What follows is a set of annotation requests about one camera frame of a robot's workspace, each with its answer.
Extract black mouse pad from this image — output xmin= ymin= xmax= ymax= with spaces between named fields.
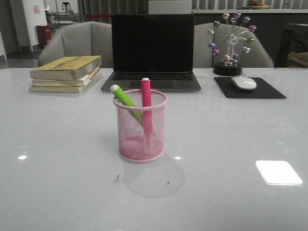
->
xmin=214 ymin=77 xmax=287 ymax=99

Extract grey laptop black screen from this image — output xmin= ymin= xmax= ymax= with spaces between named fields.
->
xmin=101 ymin=14 xmax=201 ymax=92

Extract middle book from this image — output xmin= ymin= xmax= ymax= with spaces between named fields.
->
xmin=32 ymin=67 xmax=100 ymax=87

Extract bottom book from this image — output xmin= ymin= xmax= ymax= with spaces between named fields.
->
xmin=28 ymin=74 xmax=98 ymax=93

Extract pink mesh pen holder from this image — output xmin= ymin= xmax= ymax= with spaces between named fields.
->
xmin=113 ymin=89 xmax=167 ymax=162

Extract fruit bowl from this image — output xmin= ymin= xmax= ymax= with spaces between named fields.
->
xmin=247 ymin=0 xmax=270 ymax=10

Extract ferris wheel desk ornament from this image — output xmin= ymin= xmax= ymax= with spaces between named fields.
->
xmin=207 ymin=11 xmax=257 ymax=76

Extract white computer mouse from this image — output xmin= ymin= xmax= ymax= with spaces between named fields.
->
xmin=231 ymin=76 xmax=257 ymax=90

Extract right grey armchair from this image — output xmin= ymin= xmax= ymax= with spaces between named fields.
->
xmin=193 ymin=23 xmax=274 ymax=68

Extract top yellow book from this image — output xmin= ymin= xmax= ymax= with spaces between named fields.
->
xmin=30 ymin=55 xmax=102 ymax=80

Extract green marker pen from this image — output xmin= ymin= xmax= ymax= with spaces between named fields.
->
xmin=110 ymin=84 xmax=143 ymax=123

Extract grey armchair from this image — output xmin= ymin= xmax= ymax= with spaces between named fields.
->
xmin=193 ymin=23 xmax=274 ymax=68
xmin=38 ymin=21 xmax=113 ymax=68

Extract red bin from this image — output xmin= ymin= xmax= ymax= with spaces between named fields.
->
xmin=36 ymin=25 xmax=51 ymax=49

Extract pink marker pen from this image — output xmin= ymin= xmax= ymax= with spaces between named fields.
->
xmin=141 ymin=77 xmax=153 ymax=148

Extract left grey armchair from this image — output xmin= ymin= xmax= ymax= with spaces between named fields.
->
xmin=38 ymin=21 xmax=113 ymax=68

